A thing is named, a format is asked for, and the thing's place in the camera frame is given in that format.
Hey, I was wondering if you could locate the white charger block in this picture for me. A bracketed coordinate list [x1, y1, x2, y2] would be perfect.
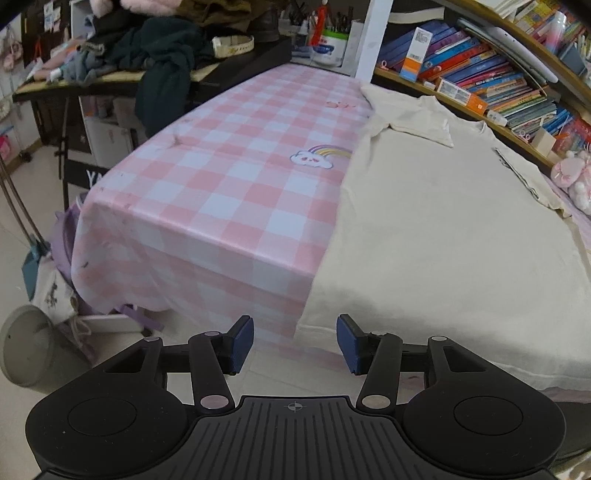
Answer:
[486, 110, 508, 127]

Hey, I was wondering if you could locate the grey waste bin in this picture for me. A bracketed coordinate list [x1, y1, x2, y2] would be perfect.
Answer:
[1, 305, 91, 395]

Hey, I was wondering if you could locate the dark green garment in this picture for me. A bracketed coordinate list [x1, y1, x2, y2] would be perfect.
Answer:
[106, 17, 215, 137]

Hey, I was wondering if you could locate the white orange Usmile box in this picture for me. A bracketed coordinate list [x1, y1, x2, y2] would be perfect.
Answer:
[400, 27, 433, 82]

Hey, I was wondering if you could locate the flat white orange box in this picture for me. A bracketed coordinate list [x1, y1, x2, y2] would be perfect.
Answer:
[436, 78, 488, 115]

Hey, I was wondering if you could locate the row of colourful books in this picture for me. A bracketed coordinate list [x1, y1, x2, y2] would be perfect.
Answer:
[377, 16, 590, 157]

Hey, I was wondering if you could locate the white green pen tub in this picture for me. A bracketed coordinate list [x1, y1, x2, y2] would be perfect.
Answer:
[311, 30, 349, 67]

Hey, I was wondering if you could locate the white wristwatch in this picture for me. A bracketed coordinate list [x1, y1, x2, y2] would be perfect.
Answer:
[211, 35, 254, 59]

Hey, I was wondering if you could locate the cream white t-shirt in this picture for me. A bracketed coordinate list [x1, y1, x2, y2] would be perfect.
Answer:
[295, 84, 590, 391]

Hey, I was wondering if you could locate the wooden bookshelf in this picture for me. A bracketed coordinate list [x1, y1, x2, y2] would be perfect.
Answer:
[361, 1, 590, 167]

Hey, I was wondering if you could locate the white pink bunny plush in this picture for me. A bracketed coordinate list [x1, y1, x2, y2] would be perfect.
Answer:
[551, 151, 591, 216]

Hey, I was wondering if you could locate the small beige desk box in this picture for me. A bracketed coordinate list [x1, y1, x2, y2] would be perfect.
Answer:
[531, 128, 556, 158]

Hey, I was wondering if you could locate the pink checkered cartoon tablecloth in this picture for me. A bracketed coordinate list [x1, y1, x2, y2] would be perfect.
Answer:
[72, 64, 373, 358]

